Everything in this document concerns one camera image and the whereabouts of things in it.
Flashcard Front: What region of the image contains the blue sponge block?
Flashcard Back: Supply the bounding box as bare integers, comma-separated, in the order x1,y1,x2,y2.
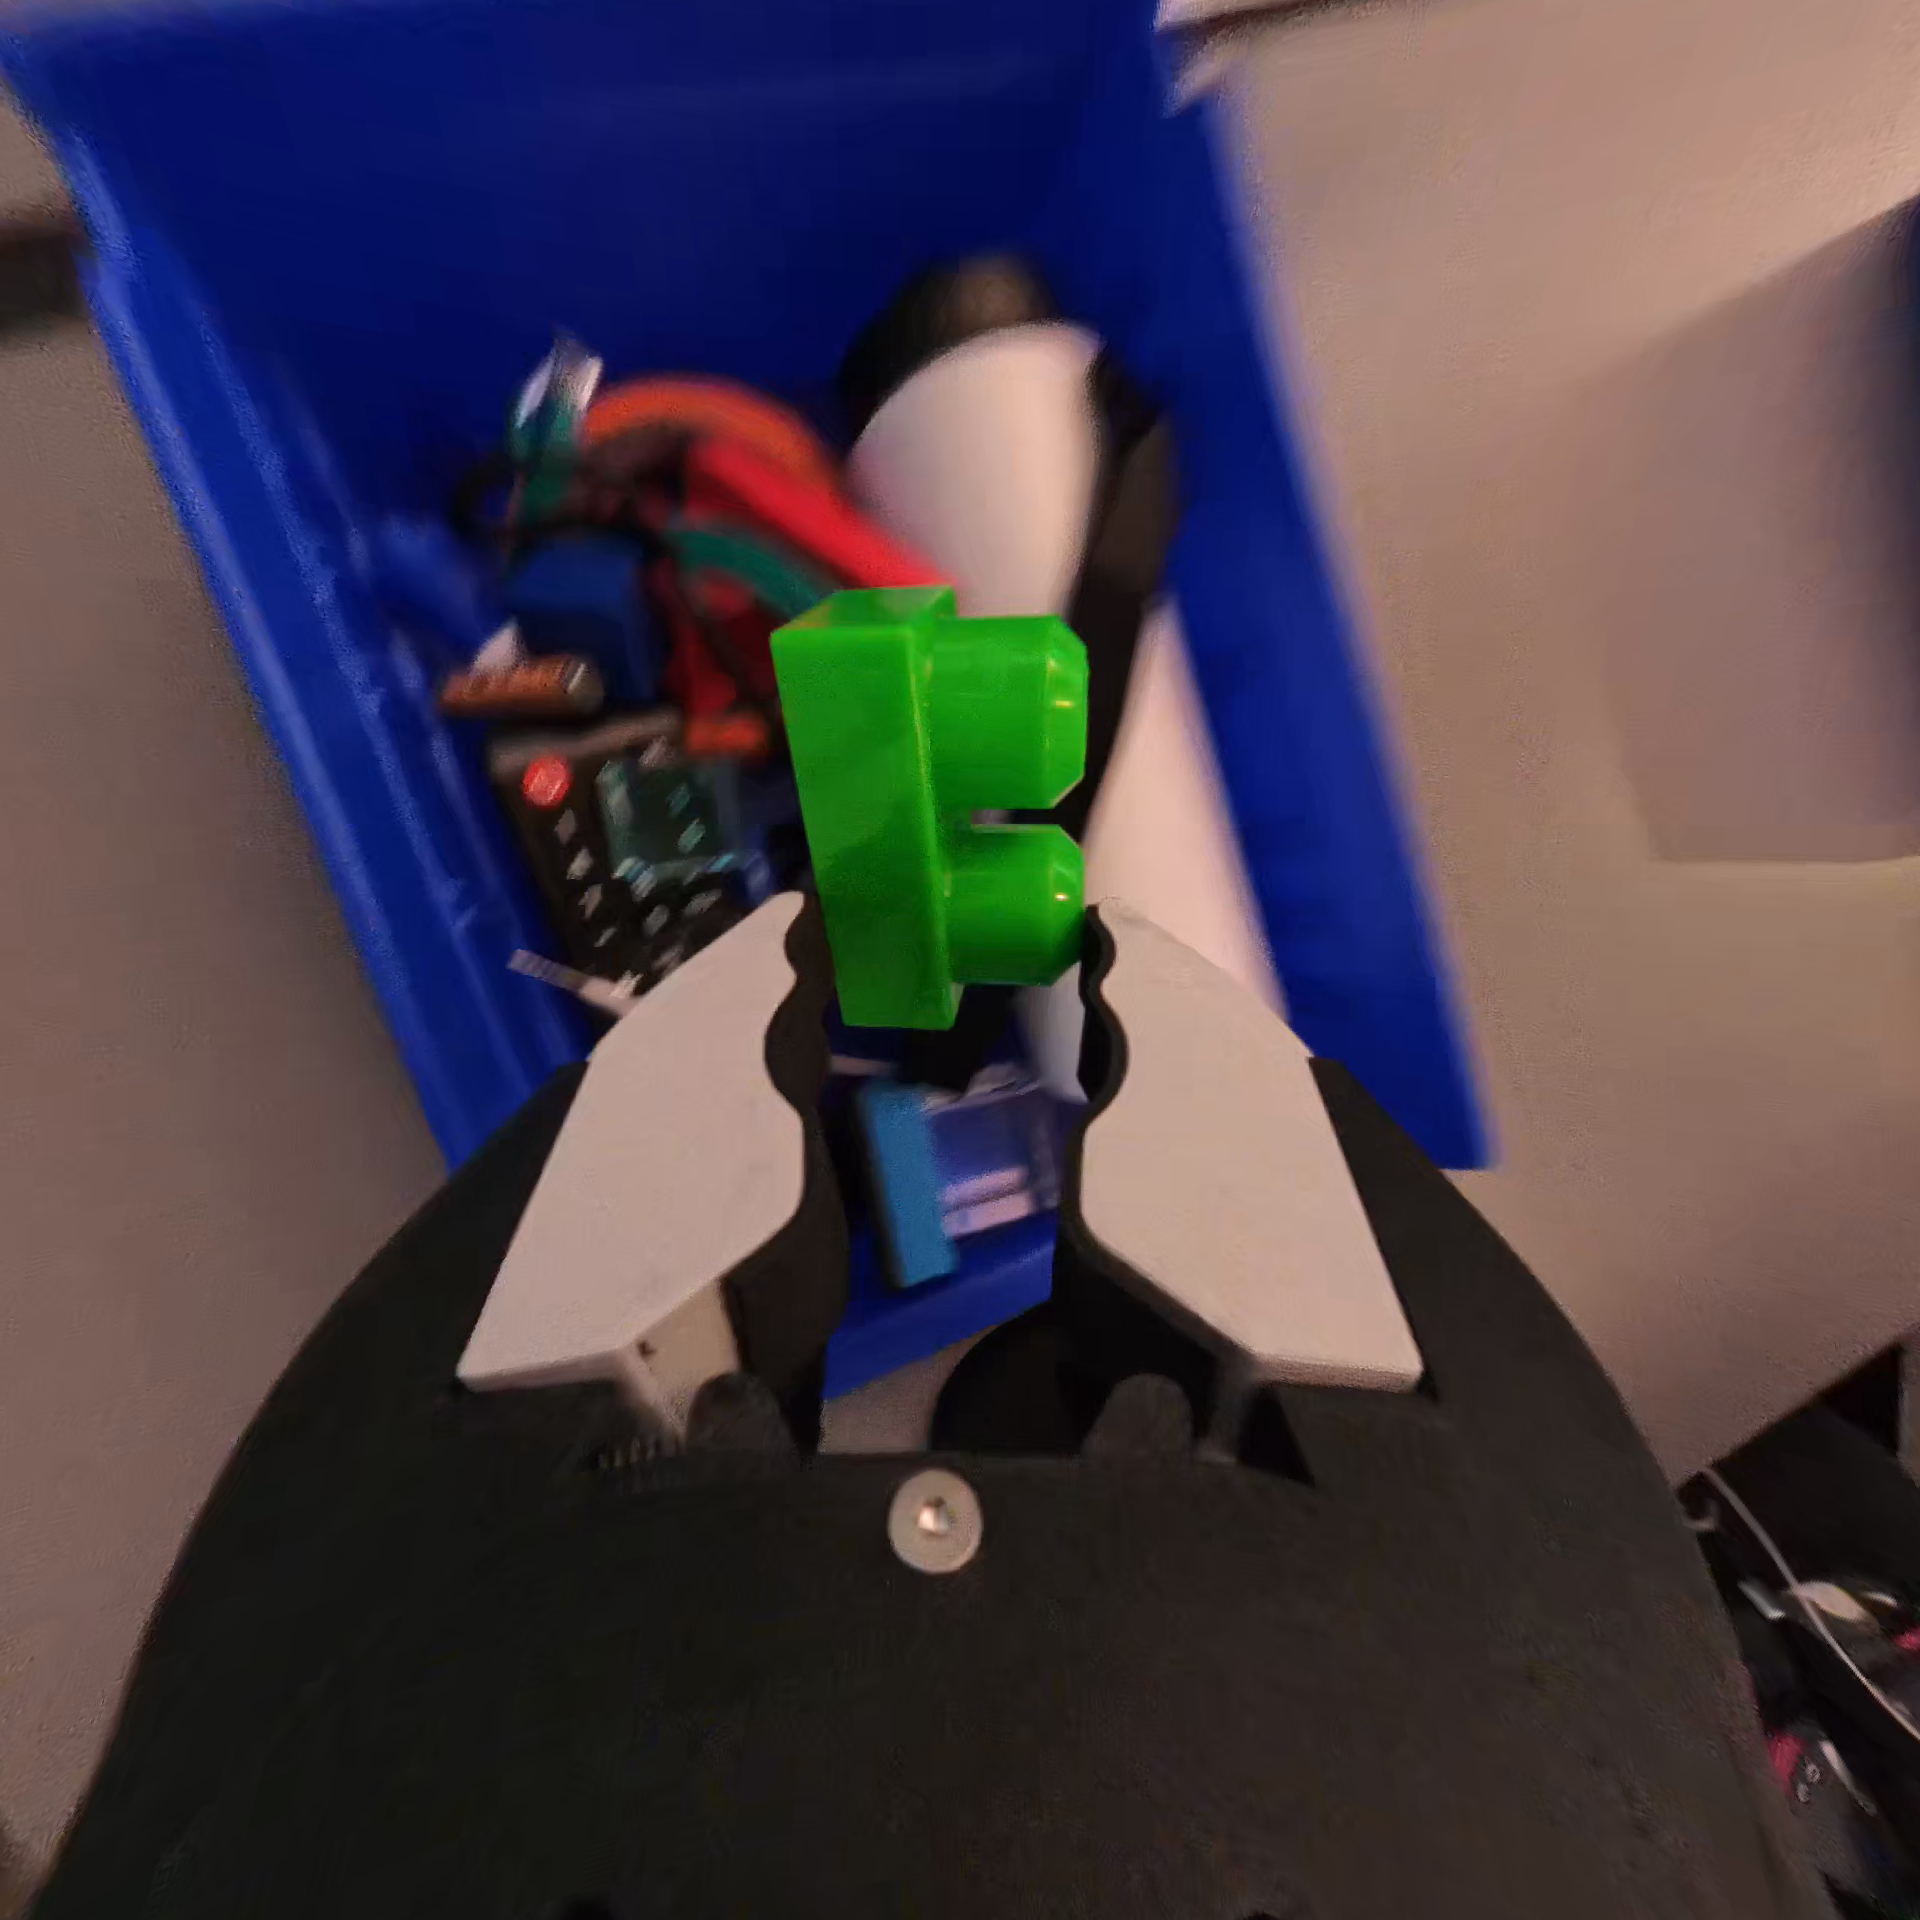
857,1084,963,1293

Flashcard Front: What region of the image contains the black remote control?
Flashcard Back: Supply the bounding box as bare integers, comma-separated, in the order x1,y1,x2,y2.
488,719,774,998

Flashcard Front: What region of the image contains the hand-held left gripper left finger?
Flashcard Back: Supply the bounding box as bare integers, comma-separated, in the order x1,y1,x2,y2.
453,895,854,1450

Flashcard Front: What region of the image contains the short green toy block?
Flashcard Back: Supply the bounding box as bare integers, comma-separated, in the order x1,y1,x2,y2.
768,586,1090,1035

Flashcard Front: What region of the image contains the red toy piece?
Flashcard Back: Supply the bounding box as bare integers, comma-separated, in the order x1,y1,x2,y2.
667,434,953,750

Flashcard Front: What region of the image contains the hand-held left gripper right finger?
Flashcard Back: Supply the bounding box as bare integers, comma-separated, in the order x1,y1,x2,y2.
1056,900,1428,1458

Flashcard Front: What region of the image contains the small brown clip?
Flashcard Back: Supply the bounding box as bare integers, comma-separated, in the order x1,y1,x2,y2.
437,656,605,719

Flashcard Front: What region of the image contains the white cable tie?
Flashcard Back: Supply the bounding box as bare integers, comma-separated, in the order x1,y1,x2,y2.
505,947,646,1009

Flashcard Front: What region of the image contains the blue plastic bin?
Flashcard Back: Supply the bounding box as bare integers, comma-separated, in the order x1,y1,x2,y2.
0,0,1504,1400

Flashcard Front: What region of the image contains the bundle of coloured wires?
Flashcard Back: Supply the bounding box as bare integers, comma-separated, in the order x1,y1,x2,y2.
452,331,843,635

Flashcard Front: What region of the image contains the white and black roll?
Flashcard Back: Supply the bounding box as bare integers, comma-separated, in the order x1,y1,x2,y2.
834,254,1284,1104

